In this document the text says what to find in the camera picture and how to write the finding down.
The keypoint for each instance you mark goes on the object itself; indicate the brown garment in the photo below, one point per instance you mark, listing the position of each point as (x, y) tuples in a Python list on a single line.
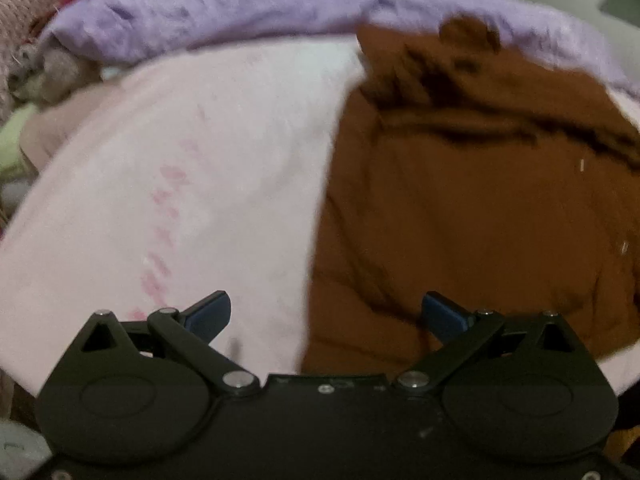
[(450, 210)]

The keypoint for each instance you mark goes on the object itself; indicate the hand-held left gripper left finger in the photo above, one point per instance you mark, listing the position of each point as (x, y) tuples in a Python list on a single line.
[(212, 314)]

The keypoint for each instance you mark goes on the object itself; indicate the mauve knitted blanket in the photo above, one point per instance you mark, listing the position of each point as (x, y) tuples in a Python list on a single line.
[(30, 5)]

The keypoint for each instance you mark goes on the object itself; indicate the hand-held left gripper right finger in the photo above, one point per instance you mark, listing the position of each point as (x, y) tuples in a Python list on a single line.
[(442, 316)]

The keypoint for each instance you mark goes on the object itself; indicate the pink printed blanket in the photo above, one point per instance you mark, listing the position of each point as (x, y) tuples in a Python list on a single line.
[(200, 185)]

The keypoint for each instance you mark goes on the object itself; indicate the light green cloth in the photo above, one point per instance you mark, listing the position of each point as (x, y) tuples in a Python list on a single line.
[(12, 140)]

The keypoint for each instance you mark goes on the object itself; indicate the grey fuzzy cloth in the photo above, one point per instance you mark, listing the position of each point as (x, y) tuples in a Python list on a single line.
[(55, 72)]

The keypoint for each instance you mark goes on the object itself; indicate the purple quilt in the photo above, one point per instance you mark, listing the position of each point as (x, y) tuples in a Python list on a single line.
[(250, 5)]

